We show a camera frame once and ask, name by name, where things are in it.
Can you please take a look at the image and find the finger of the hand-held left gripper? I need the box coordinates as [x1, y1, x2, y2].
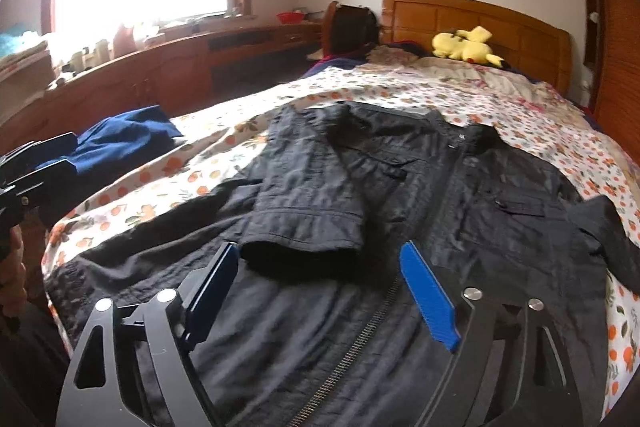
[0, 132, 77, 180]
[10, 159, 77, 208]

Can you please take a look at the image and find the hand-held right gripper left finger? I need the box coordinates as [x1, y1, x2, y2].
[55, 242, 240, 427]

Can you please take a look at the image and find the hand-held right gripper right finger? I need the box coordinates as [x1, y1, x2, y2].
[400, 241, 583, 427]

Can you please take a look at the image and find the black zip jacket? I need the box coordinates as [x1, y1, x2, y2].
[42, 99, 640, 427]

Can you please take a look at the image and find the person's left hand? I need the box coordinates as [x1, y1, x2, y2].
[0, 227, 28, 323]

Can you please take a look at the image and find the dark blue garment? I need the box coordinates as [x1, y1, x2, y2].
[37, 104, 187, 178]

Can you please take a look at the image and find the pink vase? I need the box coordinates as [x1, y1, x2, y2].
[112, 23, 136, 56]

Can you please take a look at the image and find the long wooden cabinet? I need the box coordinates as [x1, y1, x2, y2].
[0, 21, 328, 148]

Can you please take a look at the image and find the orange floral bedsheet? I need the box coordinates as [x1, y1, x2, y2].
[40, 57, 640, 418]

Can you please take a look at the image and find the beige crumpled blanket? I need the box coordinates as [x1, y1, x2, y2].
[367, 43, 531, 82]

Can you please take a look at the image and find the yellow plush toy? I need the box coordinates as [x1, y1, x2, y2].
[431, 26, 506, 68]

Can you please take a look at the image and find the wooden chair with dark garment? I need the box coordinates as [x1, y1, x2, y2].
[322, 1, 383, 60]

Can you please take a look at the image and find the wooden bed headboard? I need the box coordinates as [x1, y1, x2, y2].
[381, 0, 573, 95]

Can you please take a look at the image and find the wooden wardrobe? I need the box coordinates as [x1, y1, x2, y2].
[567, 0, 640, 212]

